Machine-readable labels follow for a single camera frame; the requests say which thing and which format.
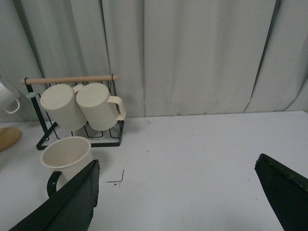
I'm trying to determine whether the cream mug right on rack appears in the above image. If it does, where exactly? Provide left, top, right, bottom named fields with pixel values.
left=76, top=83, right=127, bottom=131

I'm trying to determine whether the cream mug left on rack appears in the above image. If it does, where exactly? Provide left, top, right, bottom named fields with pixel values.
left=40, top=84, right=87, bottom=131

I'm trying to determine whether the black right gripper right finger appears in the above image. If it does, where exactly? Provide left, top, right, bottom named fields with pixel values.
left=255, top=154, right=308, bottom=231

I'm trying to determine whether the white ceramic pitcher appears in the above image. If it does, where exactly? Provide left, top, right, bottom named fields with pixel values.
left=0, top=79, right=20, bottom=114

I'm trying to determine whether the wooden board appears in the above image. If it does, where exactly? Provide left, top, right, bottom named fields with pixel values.
left=0, top=127, right=22, bottom=151

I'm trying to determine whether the grey curtain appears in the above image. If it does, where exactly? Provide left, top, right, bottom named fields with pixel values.
left=0, top=0, right=308, bottom=122

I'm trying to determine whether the cream mug with black handle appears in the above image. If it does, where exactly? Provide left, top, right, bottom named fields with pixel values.
left=40, top=136, right=97, bottom=197

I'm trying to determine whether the black wire mug rack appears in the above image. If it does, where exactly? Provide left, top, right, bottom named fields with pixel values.
left=20, top=74, right=124, bottom=150

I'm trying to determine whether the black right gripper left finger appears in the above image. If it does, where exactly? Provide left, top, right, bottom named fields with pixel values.
left=11, top=160, right=100, bottom=231

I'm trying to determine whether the cream mug on rack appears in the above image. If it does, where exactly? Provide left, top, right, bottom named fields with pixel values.
left=76, top=83, right=127, bottom=131
left=40, top=84, right=87, bottom=131

